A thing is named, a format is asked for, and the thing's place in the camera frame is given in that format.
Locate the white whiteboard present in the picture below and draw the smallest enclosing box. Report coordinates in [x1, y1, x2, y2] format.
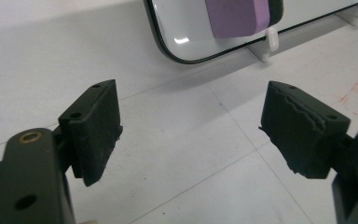
[143, 0, 358, 65]

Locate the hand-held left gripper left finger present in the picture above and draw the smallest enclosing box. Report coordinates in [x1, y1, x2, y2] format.
[58, 79, 124, 188]

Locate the purple whiteboard eraser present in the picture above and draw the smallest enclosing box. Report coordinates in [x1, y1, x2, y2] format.
[204, 0, 284, 39]

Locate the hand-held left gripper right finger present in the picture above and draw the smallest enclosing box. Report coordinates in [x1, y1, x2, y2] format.
[258, 80, 352, 180]

